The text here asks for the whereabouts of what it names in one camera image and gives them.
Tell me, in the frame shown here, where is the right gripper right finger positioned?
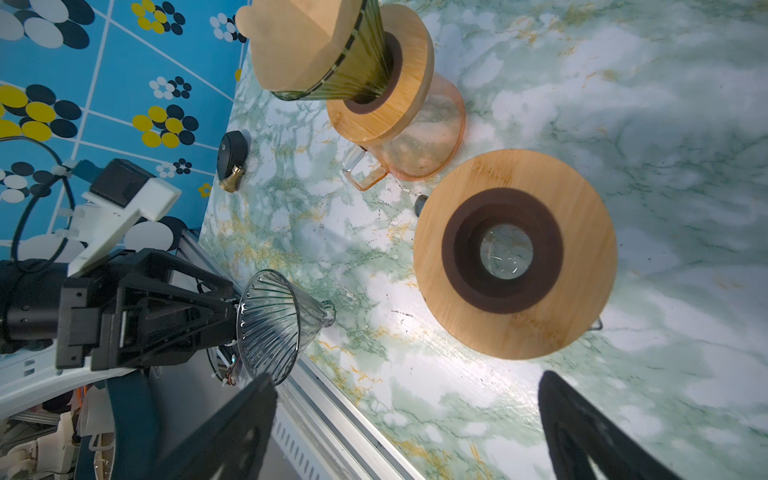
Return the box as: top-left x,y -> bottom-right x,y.
538,371 -> 679,479

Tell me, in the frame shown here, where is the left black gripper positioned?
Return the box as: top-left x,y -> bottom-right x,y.
55,249 -> 236,369

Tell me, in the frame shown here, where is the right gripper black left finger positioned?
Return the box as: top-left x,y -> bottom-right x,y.
149,374 -> 278,479

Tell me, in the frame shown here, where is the grey glass dripper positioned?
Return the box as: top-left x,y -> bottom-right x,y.
236,269 -> 336,385

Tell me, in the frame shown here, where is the wooden dripper ring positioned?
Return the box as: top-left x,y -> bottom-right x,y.
413,148 -> 619,361
326,3 -> 436,145

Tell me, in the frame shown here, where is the grey glass carafe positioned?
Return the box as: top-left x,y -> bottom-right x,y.
413,193 -> 604,332

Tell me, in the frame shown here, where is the brown paper coffee filter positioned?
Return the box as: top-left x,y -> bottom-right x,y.
235,0 -> 362,92

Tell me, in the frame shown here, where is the amber glass carafe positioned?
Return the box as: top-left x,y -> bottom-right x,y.
342,73 -> 466,191

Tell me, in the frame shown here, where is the green glass dripper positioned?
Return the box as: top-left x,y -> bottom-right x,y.
271,1 -> 393,104

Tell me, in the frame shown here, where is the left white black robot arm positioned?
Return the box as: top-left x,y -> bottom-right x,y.
1,249 -> 239,417

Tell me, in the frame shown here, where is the black brass knob object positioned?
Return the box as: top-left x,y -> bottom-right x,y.
217,130 -> 249,193

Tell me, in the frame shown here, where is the aluminium front rail frame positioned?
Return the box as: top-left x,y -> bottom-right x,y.
179,230 -> 427,480

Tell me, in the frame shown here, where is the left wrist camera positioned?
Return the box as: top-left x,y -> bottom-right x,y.
65,159 -> 181,277

